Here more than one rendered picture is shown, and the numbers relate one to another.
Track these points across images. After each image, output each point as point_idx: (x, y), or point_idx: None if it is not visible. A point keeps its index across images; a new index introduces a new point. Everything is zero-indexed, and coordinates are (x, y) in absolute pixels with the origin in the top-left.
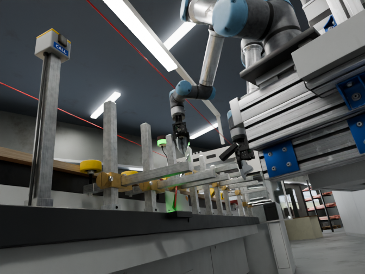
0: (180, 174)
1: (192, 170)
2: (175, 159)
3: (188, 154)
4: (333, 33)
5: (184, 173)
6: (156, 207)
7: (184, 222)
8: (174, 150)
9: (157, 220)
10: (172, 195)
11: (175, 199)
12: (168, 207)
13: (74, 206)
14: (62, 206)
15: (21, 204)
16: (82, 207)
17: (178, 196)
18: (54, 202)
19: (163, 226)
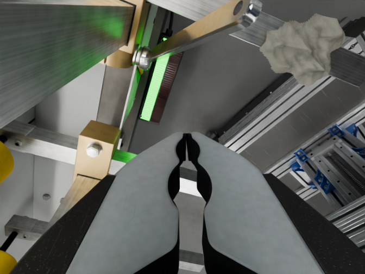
0: (185, 250)
1: (202, 254)
2: (86, 38)
3: (250, 23)
4: None
5: (192, 251)
6: (120, 145)
7: (163, 29)
8: (32, 62)
9: (131, 143)
10: (133, 81)
11: (142, 69)
12: (132, 103)
13: (1, 201)
14: (2, 217)
15: (5, 251)
16: (1, 189)
17: (145, 35)
18: (0, 230)
19: (136, 125)
